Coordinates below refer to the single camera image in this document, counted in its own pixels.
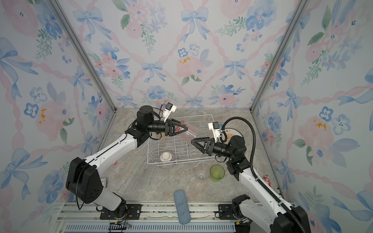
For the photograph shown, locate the left aluminium corner post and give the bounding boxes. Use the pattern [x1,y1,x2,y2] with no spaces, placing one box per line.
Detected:
[46,0,117,112]

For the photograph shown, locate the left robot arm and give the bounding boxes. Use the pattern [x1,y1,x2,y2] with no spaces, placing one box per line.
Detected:
[66,103,188,212]

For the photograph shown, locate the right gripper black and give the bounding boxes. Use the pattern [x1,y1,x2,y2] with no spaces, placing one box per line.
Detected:
[192,138,236,162]

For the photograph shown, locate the aluminium front rail frame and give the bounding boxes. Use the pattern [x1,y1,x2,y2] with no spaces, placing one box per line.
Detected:
[53,200,307,233]

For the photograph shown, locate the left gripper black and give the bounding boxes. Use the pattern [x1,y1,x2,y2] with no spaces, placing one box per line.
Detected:
[147,120,187,138]

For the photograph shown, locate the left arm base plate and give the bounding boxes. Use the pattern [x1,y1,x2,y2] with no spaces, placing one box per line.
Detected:
[100,204,142,220]

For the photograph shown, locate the pink toy figure right side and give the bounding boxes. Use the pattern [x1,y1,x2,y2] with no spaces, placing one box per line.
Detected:
[262,175,272,187]

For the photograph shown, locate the white ribbed bowl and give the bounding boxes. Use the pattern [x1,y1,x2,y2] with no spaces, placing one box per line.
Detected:
[160,151,175,169]

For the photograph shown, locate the green translucent plastic cup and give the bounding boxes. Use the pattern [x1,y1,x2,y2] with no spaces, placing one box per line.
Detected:
[209,165,225,182]

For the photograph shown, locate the white wire dish rack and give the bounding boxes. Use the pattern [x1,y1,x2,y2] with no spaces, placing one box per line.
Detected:
[147,114,214,167]

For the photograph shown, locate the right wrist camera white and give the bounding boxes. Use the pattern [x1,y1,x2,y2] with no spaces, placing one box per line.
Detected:
[208,121,223,143]

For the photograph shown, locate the black corrugated cable hose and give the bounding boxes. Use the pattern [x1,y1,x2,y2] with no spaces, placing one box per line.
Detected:
[219,116,307,233]

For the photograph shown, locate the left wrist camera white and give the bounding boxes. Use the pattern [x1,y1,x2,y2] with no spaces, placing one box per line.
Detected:
[162,103,177,122]

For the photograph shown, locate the aluminium corner post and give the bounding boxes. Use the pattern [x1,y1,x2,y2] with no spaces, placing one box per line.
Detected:
[46,0,117,112]
[250,0,309,114]

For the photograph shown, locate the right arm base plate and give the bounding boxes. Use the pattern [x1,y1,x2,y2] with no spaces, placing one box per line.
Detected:
[216,203,242,220]

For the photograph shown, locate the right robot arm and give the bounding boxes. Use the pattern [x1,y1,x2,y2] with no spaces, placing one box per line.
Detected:
[191,136,311,233]

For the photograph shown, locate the clear plastic cup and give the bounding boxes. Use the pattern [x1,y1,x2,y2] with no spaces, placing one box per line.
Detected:
[195,169,209,180]

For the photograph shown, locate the right aluminium corner post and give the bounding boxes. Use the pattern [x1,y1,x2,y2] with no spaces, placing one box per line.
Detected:
[250,0,309,114]

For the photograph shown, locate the small white square clock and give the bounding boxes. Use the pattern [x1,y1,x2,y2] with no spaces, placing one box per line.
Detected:
[101,178,107,187]

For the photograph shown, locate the blue oval sponge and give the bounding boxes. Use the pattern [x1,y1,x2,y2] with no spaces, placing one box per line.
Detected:
[174,190,191,225]

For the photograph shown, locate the white plate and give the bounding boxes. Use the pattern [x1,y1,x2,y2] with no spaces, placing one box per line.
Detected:
[220,128,243,145]

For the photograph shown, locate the pink translucent plastic cup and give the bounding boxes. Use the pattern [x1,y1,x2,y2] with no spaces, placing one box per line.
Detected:
[180,120,199,144]

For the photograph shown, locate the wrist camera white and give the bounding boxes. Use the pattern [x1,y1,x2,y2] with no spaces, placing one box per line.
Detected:
[162,103,177,122]
[208,121,223,143]

